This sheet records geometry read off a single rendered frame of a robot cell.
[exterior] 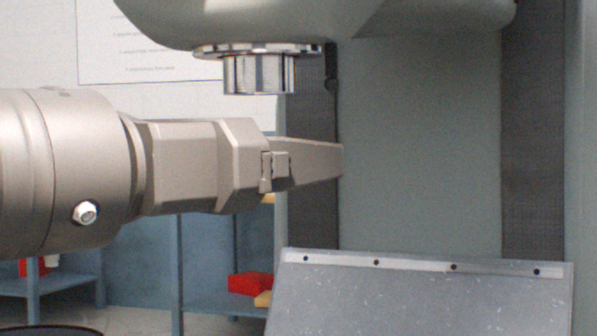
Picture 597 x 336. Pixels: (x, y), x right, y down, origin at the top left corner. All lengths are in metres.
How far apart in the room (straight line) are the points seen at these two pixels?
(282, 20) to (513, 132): 0.44
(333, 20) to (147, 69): 5.18
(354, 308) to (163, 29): 0.48
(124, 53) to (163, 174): 5.33
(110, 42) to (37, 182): 5.44
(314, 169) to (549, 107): 0.41
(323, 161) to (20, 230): 0.18
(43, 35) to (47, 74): 0.28
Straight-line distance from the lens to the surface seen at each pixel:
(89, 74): 5.93
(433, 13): 0.63
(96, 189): 0.42
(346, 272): 0.91
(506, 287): 0.86
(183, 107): 5.50
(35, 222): 0.42
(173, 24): 0.47
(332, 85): 0.51
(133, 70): 5.72
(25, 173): 0.41
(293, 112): 0.93
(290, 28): 0.47
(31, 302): 5.33
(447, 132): 0.87
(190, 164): 0.45
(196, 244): 5.50
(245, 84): 0.51
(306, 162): 0.48
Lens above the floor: 1.26
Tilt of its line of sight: 3 degrees down
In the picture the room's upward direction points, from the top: 1 degrees counter-clockwise
